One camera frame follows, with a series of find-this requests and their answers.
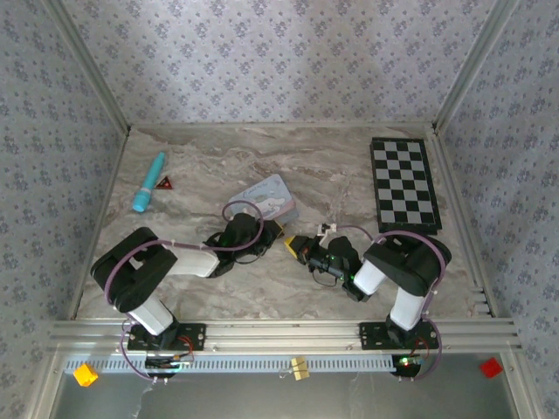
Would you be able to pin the light blue cartoon tin box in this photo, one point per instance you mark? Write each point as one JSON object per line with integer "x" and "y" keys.
{"x": 271, "y": 196}

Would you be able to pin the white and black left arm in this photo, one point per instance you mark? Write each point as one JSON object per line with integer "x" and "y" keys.
{"x": 131, "y": 270}

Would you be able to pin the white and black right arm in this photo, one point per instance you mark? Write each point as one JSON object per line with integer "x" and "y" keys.
{"x": 419, "y": 262}

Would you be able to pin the red and black triangle sticker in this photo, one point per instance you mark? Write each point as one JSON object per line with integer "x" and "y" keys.
{"x": 165, "y": 184}

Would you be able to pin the black and grey chessboard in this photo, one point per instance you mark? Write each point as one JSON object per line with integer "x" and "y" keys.
{"x": 404, "y": 187}

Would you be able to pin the teal pen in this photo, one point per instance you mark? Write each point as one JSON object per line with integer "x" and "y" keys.
{"x": 148, "y": 183}

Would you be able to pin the yellow binder clip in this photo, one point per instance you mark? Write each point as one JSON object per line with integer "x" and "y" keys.
{"x": 300, "y": 368}

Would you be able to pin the red toy block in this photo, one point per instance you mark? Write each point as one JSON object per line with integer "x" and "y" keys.
{"x": 491, "y": 368}

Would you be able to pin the yellow toy block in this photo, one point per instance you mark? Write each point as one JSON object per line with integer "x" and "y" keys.
{"x": 85, "y": 375}

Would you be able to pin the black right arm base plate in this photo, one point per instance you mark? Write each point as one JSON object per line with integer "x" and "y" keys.
{"x": 371, "y": 336}

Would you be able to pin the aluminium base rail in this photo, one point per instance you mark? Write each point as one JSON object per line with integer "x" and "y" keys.
{"x": 284, "y": 334}

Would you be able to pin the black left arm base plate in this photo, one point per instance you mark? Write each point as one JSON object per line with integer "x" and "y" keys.
{"x": 194, "y": 336}

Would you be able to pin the aluminium side rail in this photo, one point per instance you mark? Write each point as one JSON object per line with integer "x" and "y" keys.
{"x": 98, "y": 227}
{"x": 463, "y": 227}

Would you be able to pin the aluminium corner post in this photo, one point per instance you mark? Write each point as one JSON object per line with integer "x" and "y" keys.
{"x": 87, "y": 65}
{"x": 476, "y": 65}

